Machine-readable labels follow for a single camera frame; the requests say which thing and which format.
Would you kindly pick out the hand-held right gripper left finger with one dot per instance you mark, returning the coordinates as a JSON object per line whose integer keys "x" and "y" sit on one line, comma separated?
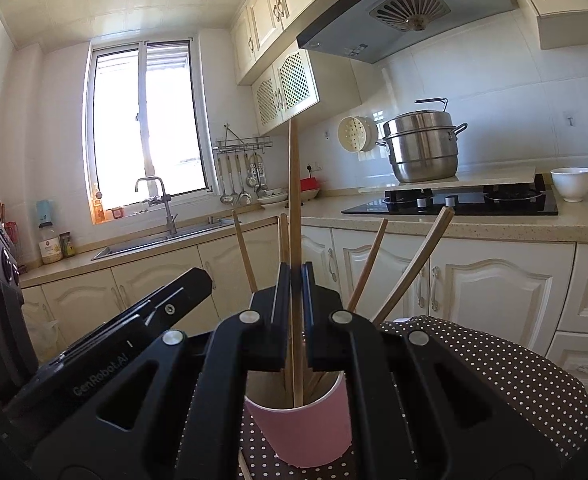
{"x": 274, "y": 330}

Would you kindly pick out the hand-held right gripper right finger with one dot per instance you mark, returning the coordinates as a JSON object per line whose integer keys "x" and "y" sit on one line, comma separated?
{"x": 319, "y": 330}

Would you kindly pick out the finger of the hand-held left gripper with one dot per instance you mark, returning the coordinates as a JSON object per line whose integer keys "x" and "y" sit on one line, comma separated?
{"x": 184, "y": 290}

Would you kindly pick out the bunch of wooden chopsticks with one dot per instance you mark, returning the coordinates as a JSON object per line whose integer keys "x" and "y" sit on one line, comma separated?
{"x": 366, "y": 267}

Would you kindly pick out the pink cup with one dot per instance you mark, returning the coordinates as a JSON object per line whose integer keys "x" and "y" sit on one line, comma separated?
{"x": 299, "y": 430}

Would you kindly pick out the light wooden chopstick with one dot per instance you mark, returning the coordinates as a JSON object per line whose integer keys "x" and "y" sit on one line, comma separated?
{"x": 294, "y": 185}

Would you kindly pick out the row of hanging steel utensils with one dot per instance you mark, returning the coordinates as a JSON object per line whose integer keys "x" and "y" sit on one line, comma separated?
{"x": 227, "y": 199}

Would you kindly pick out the steel double sink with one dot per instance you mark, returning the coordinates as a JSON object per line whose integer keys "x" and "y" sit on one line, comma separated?
{"x": 139, "y": 247}

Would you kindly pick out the steel faucet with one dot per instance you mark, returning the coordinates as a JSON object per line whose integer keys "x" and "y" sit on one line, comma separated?
{"x": 166, "y": 210}

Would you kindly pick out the orange bottle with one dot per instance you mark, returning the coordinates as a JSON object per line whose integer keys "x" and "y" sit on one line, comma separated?
{"x": 98, "y": 210}

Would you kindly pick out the stack of white plates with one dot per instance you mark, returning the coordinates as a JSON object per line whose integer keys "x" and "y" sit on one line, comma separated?
{"x": 273, "y": 199}

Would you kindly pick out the glass jar with label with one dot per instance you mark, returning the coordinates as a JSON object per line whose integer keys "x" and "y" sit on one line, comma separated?
{"x": 50, "y": 247}

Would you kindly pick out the red container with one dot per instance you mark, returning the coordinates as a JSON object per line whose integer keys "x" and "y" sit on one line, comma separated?
{"x": 311, "y": 182}

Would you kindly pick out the sliding window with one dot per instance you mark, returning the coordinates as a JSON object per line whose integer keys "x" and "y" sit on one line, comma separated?
{"x": 119, "y": 125}

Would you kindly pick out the brown polka dot tablecloth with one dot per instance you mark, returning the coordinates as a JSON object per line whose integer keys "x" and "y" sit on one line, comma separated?
{"x": 499, "y": 370}

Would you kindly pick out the cream lower cabinets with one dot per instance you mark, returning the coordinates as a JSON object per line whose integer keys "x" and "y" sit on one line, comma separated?
{"x": 499, "y": 280}

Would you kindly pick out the cream cabinets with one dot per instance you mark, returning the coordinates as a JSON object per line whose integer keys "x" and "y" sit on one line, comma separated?
{"x": 499, "y": 280}
{"x": 274, "y": 5}

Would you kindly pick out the black gas cooktop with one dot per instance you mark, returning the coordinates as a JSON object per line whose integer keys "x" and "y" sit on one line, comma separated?
{"x": 474, "y": 207}

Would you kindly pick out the cream perforated steamer plate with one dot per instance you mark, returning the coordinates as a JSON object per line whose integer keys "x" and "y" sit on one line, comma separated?
{"x": 352, "y": 132}

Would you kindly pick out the stainless steel steamer pot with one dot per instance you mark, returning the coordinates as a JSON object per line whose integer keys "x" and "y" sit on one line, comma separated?
{"x": 424, "y": 155}

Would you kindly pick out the beige kitchen countertop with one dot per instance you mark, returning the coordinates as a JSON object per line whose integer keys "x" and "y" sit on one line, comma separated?
{"x": 524, "y": 225}

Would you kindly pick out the narrow cream lattice door cabinet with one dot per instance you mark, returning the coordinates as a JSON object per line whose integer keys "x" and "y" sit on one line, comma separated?
{"x": 334, "y": 95}

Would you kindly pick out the beige stone board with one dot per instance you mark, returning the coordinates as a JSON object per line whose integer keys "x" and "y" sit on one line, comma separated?
{"x": 499, "y": 176}

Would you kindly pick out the cream upper cabinets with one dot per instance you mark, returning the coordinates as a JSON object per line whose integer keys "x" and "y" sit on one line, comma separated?
{"x": 274, "y": 5}

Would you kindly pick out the grey range hood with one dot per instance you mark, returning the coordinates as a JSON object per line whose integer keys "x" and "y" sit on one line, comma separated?
{"x": 354, "y": 30}

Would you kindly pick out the metal wall utensil rack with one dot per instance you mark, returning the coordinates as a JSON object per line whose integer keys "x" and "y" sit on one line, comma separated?
{"x": 244, "y": 144}

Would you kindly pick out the teal wall holder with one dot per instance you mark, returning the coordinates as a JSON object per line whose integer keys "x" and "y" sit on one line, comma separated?
{"x": 45, "y": 210}

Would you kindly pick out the white wall outlet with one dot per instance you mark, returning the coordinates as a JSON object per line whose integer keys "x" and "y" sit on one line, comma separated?
{"x": 314, "y": 166}

